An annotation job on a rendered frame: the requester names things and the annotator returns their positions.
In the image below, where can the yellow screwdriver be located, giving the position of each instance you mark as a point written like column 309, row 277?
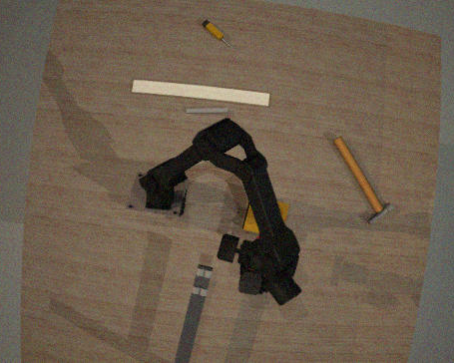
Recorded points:
column 214, row 30

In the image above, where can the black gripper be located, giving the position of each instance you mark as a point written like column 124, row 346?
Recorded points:
column 228, row 248

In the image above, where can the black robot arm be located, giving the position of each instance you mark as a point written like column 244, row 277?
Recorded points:
column 275, row 251

